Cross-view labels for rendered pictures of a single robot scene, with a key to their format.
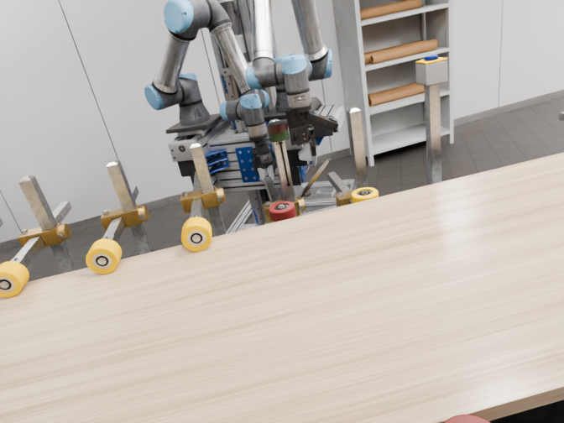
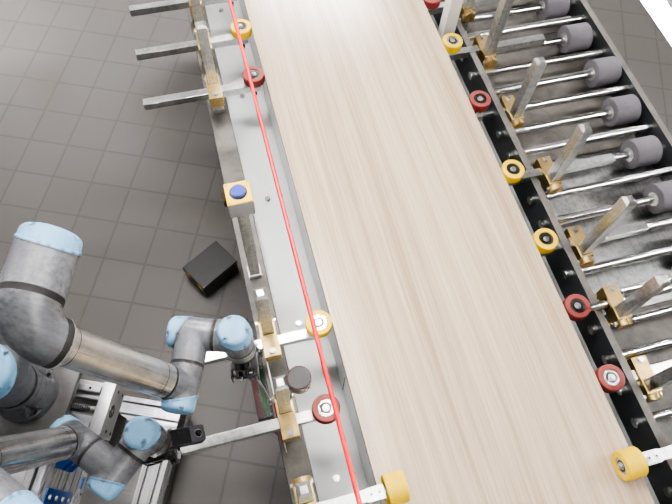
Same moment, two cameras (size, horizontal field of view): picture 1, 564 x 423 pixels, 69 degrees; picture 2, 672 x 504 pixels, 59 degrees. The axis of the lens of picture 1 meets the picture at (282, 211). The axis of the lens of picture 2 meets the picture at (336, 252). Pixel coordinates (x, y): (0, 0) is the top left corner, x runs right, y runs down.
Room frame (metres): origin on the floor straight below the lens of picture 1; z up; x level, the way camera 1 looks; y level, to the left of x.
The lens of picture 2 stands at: (1.24, 0.34, 2.58)
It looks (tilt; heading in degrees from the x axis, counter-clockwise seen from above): 63 degrees down; 256
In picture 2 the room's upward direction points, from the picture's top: 5 degrees clockwise
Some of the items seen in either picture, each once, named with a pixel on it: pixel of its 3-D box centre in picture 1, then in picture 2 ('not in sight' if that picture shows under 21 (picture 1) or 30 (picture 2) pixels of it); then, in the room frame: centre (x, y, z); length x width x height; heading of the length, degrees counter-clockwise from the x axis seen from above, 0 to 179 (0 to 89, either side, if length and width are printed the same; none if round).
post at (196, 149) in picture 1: (214, 213); (304, 497); (1.24, 0.22, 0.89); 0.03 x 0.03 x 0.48; 5
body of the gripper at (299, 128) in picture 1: (300, 124); (243, 359); (1.34, -0.12, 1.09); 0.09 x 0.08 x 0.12; 86
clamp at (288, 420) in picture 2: (284, 209); (287, 415); (1.25, -0.01, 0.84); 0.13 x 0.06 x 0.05; 95
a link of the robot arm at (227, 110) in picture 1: (237, 109); (109, 468); (1.67, 0.09, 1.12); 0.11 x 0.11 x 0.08; 46
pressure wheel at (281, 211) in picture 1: (284, 221); (325, 411); (1.14, 0.00, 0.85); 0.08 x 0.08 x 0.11
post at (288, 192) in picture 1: (288, 190); (284, 403); (1.26, -0.03, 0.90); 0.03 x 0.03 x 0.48; 5
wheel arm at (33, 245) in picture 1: (41, 234); not in sight; (1.21, 0.76, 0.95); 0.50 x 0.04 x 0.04; 5
